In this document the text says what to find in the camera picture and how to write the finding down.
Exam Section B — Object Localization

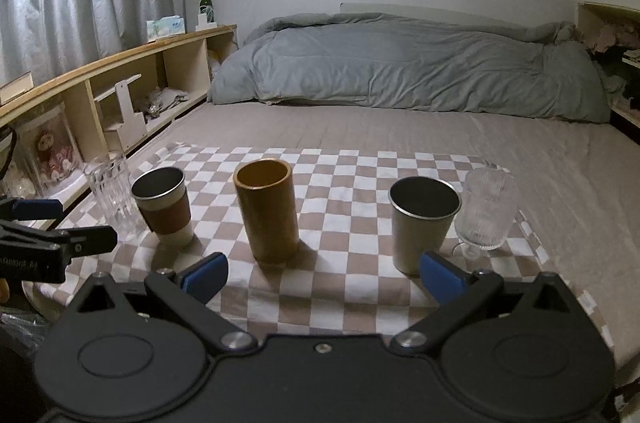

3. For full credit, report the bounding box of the ribbed clear stemmed glass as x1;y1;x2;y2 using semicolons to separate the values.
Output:
453;167;520;260

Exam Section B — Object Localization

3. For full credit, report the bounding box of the grey duvet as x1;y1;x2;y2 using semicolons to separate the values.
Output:
207;12;614;124

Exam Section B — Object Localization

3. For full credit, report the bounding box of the pile of clothes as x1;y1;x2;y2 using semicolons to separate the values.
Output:
581;22;640;98

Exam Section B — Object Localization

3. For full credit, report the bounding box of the wooden side shelf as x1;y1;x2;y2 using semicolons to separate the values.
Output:
574;1;640;134

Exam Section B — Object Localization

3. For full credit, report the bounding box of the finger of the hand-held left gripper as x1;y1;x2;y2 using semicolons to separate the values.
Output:
0;198;64;222
0;222;119;265

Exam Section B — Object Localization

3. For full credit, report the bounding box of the doll in clear box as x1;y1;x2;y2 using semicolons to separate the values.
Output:
16;102;84;190

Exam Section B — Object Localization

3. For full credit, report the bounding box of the wooden bedside shelf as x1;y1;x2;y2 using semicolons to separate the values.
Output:
0;24;239;215

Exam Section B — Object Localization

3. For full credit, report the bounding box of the grey crumpled cloth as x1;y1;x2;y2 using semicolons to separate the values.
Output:
142;86;190;120

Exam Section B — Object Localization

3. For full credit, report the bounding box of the white headboard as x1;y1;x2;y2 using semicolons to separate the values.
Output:
339;2;574;22

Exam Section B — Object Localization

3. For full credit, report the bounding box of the flat beige box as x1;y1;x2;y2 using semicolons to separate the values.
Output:
0;71;35;104

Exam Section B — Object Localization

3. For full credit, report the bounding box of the beige checkered cloth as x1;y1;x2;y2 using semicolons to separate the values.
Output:
22;143;617;350

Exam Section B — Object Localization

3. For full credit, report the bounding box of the grey curtain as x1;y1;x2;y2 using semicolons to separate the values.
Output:
0;0;189;92

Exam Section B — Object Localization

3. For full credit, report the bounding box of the wooden tool caddy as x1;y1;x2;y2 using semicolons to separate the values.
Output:
93;73;147;154

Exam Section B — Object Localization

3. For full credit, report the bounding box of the clear faceted glass cup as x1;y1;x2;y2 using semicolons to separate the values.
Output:
82;151;147;242

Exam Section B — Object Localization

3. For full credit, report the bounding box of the tall bamboo cup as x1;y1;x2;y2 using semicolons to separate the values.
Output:
233;158;301;264

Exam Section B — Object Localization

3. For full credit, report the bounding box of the tissue box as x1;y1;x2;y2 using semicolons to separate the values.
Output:
146;16;186;43

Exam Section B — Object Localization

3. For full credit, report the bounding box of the black cable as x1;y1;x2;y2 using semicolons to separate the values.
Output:
0;125;19;186

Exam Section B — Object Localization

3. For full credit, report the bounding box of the steel cup with brown sleeve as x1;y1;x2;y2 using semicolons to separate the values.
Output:
131;167;195;248

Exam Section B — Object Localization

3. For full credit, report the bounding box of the plain steel cup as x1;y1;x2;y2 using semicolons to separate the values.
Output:
388;176;461;277

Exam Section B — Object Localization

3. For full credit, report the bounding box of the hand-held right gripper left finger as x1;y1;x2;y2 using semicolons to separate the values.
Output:
75;252;258;352

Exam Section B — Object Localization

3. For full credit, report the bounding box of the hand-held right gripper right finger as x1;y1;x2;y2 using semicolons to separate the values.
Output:
390;252;582;354

